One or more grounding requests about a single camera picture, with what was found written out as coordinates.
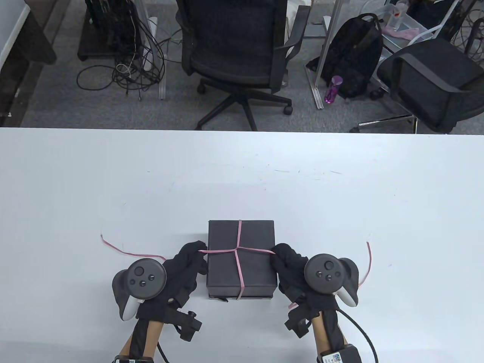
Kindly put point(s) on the grey right hand controller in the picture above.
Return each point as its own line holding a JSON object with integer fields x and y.
{"x": 325, "y": 274}

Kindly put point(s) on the pink cloth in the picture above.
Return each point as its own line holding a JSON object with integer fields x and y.
{"x": 402, "y": 33}

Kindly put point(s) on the black chair with grey armrest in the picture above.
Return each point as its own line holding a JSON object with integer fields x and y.
{"x": 435, "y": 75}

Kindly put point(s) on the black mesh office chair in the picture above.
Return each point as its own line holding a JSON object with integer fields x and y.
{"x": 234, "y": 38}

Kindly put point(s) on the black computer tower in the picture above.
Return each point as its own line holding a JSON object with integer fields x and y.
{"x": 109, "y": 22}

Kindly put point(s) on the black right wrist pack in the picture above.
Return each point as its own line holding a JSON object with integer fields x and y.
{"x": 340, "y": 355}

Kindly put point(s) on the grey left hand controller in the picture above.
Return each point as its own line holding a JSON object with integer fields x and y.
{"x": 145, "y": 278}

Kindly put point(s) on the black left wrist pack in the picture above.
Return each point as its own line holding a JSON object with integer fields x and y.
{"x": 132, "y": 360}

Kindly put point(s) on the person's left hand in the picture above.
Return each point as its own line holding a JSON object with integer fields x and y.
{"x": 185, "y": 272}

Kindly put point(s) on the clear spray bottle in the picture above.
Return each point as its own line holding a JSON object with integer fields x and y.
{"x": 399, "y": 15}

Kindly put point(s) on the black gift box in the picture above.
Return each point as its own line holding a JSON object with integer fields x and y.
{"x": 223, "y": 234}

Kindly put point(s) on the person's right forearm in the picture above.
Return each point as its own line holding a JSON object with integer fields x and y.
{"x": 325, "y": 329}

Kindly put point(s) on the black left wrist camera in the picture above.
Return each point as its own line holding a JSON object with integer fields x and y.
{"x": 189, "y": 325}

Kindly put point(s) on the black wrist pack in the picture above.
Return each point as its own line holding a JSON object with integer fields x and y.
{"x": 340, "y": 355}
{"x": 132, "y": 360}

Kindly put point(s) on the purple water bottle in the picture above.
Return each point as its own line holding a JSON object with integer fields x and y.
{"x": 332, "y": 90}

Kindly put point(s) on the clear plastic bin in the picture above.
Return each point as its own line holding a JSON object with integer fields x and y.
{"x": 406, "y": 26}

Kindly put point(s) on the black backpack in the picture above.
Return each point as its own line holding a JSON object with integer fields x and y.
{"x": 351, "y": 49}

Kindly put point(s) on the white power strip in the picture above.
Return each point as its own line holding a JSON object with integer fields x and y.
{"x": 152, "y": 26}

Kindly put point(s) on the grey hand controller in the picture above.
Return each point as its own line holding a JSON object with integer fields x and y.
{"x": 325, "y": 274}
{"x": 145, "y": 278}

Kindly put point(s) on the white desk with dark sides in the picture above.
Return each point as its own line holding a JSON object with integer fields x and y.
{"x": 34, "y": 41}

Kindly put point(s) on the pink bow ribbon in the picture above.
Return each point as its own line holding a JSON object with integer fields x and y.
{"x": 237, "y": 249}

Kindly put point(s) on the person's left forearm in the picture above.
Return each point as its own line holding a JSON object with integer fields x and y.
{"x": 145, "y": 336}

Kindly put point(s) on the person's right hand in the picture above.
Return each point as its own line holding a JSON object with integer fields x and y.
{"x": 291, "y": 272}

